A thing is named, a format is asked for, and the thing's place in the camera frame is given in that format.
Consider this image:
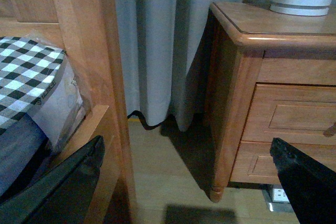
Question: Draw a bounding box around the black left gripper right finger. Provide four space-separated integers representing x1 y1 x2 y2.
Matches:
270 137 335 223

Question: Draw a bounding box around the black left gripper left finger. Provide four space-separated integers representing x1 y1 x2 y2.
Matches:
1 135 105 223

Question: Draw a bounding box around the wooden drawer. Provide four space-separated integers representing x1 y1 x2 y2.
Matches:
241 84 335 145
230 142 280 184

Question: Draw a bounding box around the white floor power socket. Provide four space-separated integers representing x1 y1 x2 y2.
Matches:
262 184 294 213

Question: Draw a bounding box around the dark grey bedding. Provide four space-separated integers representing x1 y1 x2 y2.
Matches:
1 114 48 202

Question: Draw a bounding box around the plastic wrapped mattress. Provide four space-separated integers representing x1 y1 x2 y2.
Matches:
26 29 87 155

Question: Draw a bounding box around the wooden nightstand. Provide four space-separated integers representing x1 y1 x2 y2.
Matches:
205 2 335 202

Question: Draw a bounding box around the black white checkered blanket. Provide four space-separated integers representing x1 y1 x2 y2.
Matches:
1 37 66 134

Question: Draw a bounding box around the grey curtain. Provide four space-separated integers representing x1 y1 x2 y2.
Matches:
112 0 281 133

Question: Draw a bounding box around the wooden bed frame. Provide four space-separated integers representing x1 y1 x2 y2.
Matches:
1 0 136 223

